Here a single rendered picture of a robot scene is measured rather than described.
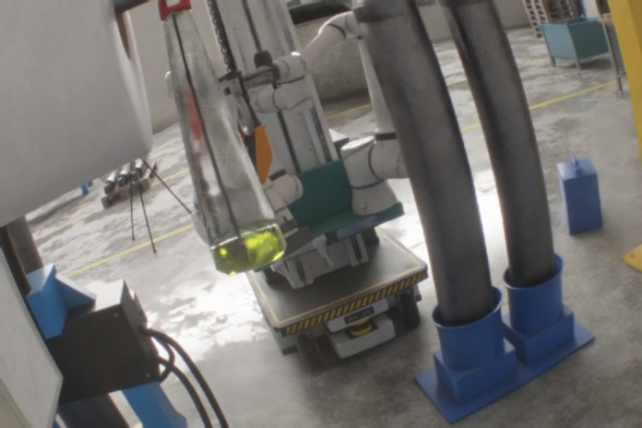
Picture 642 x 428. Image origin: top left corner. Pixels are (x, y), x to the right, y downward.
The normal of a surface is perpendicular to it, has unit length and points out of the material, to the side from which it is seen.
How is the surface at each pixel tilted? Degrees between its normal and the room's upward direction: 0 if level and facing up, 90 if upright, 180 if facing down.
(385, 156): 79
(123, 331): 90
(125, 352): 90
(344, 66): 90
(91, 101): 116
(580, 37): 90
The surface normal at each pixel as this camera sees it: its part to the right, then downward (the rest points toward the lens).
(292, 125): 0.25, 0.24
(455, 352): -0.66, 0.42
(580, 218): -0.25, 0.38
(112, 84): 0.33, 0.62
